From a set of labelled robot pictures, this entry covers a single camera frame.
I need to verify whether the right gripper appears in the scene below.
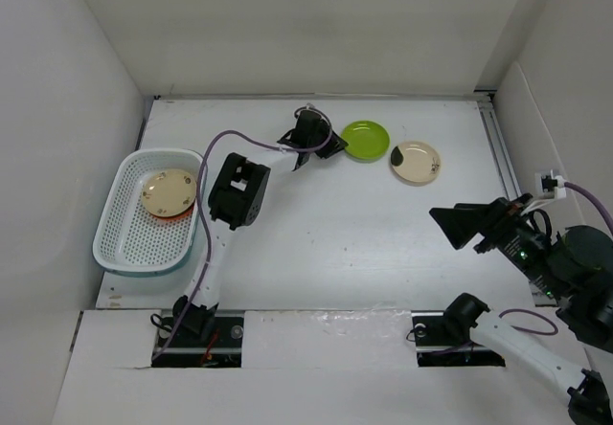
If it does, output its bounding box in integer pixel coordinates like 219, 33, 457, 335
428, 190, 567, 297

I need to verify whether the green plate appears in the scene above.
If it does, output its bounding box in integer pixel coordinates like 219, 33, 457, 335
341, 121, 390, 162

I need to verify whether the beige plate with black patch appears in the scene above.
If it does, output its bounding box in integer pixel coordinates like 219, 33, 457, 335
390, 141, 442, 186

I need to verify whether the orange plate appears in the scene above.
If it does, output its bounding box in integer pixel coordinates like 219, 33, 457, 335
148, 206, 193, 225

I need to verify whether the beige plate with small motifs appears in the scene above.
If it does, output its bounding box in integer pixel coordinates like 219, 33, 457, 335
141, 168, 196, 218

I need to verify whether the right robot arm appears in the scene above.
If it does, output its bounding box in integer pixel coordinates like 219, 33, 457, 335
429, 194, 612, 424

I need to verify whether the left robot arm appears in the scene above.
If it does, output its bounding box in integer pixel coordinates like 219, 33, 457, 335
170, 104, 347, 346

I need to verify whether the white perforated plastic bin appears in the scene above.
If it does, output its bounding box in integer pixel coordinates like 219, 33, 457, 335
92, 148, 202, 278

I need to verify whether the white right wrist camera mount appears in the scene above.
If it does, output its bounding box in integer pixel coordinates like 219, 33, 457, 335
522, 169, 567, 215

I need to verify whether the aluminium rail right side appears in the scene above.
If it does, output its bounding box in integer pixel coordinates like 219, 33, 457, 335
475, 91, 521, 199

